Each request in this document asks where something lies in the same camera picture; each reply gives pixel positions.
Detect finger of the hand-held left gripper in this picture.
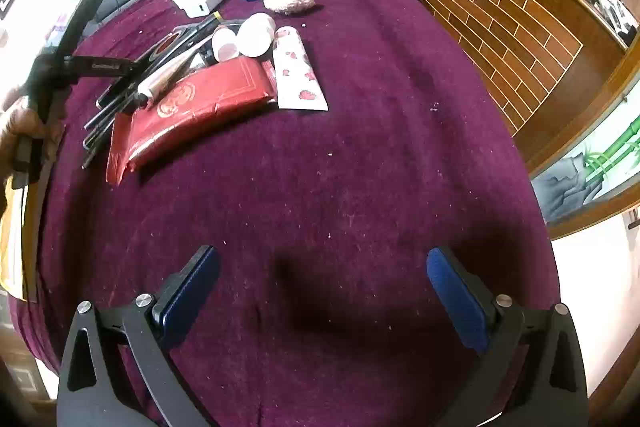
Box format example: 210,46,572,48
52,0,108,58

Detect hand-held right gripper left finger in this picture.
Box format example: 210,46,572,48
56,245,222,427

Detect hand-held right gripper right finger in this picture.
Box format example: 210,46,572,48
426,247,590,427

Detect small white bottle orange cap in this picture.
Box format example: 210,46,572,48
211,27,240,64

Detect yellow-rimmed white tray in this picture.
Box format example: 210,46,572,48
0,177,41,303

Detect white bottle with green label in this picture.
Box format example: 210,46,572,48
236,13,277,58

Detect white tube with red hearts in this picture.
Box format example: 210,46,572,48
272,26,329,112

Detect person's left hand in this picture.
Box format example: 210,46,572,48
0,94,66,180

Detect pink white cream tube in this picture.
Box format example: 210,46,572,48
136,52,211,104

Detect red gold-printed packet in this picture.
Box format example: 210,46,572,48
106,56,278,186

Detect maroon blanket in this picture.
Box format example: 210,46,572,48
7,0,561,427

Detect bamboo painting panel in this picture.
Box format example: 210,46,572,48
530,107,640,223

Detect pink fluffy puff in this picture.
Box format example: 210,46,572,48
263,0,316,15

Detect wooden brick-pattern counter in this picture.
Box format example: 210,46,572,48
377,0,640,238

